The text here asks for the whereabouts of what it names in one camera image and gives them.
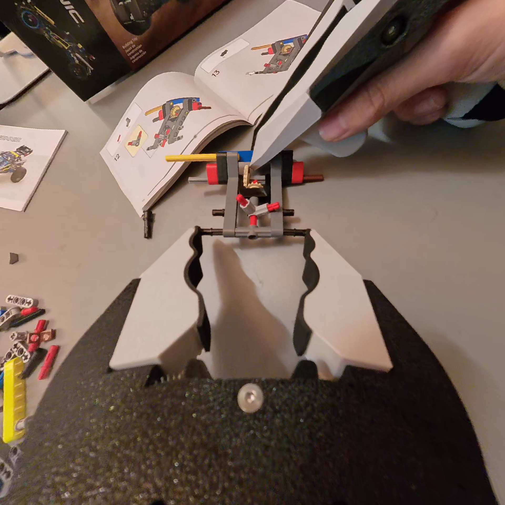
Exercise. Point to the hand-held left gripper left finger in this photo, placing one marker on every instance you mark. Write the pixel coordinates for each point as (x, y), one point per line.
(157, 311)

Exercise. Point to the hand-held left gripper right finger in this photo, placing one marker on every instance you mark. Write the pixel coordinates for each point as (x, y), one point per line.
(347, 315)

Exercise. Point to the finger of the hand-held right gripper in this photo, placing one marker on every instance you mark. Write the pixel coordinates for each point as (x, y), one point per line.
(319, 19)
(296, 118)

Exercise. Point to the grey red lego assembly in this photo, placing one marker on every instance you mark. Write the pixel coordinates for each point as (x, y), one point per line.
(231, 205)

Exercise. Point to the black lego pin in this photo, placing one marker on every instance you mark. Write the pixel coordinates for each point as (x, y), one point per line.
(148, 225)

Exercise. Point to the pile of loose lego pieces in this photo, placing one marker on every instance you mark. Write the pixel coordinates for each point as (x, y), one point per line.
(33, 337)

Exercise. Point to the open lego instruction booklet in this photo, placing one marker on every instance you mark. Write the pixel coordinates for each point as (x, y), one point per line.
(165, 90)

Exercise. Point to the small dark grey lego piece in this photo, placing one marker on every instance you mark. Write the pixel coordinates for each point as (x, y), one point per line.
(14, 258)

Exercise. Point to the yellow lego beam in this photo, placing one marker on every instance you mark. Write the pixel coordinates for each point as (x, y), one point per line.
(14, 398)

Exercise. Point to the closed lego leaflet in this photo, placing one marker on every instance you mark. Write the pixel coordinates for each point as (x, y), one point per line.
(39, 157)

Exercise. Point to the black lego box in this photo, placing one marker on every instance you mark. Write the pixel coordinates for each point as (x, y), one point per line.
(79, 47)

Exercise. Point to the person's right hand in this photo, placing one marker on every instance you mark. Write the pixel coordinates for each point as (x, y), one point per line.
(465, 47)

